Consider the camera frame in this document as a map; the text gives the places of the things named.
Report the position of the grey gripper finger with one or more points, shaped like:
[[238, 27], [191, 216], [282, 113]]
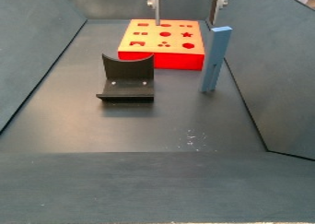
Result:
[[218, 4], [155, 5]]

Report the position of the blue double-square peg object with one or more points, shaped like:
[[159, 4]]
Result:
[[215, 52]]

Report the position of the red shape-sorting board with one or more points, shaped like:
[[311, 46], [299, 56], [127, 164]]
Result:
[[174, 42]]

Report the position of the black curved holder stand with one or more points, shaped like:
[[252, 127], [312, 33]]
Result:
[[128, 79]]

